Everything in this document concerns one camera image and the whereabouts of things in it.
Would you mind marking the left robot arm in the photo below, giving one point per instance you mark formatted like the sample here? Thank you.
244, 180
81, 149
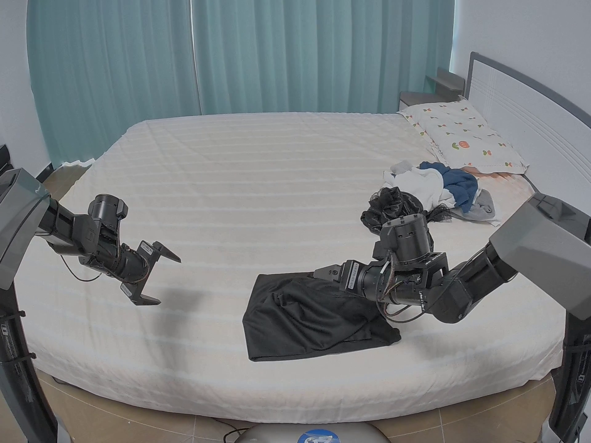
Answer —
23, 229

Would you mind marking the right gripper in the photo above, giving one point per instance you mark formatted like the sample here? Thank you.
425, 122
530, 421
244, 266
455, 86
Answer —
364, 279

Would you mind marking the grey bedside table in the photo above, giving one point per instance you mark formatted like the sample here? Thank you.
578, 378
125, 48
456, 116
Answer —
411, 97

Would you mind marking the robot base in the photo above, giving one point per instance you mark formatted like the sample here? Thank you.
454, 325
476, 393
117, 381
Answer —
277, 434

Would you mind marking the black chest of drawers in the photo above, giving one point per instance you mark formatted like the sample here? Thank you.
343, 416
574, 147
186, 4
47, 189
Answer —
3, 159

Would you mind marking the black long-sleeved top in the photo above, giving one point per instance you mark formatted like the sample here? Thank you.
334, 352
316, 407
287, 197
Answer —
300, 321

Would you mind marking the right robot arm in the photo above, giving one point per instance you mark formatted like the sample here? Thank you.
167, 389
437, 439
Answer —
461, 293

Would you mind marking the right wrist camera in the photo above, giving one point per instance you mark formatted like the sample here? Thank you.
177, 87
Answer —
382, 248

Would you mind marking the blue-green curtain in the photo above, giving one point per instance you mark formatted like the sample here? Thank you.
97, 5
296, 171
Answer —
115, 62
323, 39

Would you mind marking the pile of clothes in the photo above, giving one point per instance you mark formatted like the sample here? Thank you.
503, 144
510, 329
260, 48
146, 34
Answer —
415, 187

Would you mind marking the bed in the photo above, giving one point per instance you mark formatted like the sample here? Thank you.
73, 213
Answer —
254, 178

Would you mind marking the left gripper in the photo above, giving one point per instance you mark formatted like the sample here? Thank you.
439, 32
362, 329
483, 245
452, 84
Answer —
134, 266

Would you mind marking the white printed pillow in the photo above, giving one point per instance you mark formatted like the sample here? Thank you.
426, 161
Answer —
461, 132

